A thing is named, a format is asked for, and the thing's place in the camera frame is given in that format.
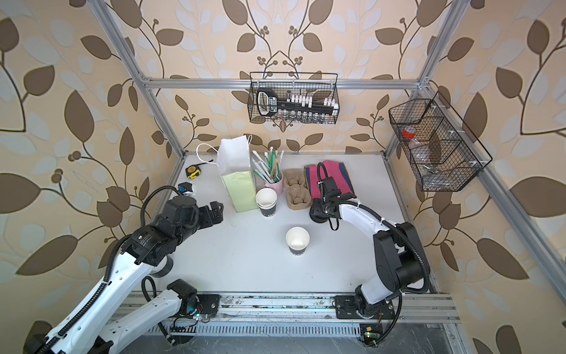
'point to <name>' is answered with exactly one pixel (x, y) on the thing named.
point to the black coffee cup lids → (320, 213)
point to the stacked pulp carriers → (298, 194)
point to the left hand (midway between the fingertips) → (209, 207)
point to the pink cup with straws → (267, 169)
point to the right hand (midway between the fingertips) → (321, 208)
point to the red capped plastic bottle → (408, 132)
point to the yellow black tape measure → (192, 171)
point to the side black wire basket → (436, 144)
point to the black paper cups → (266, 199)
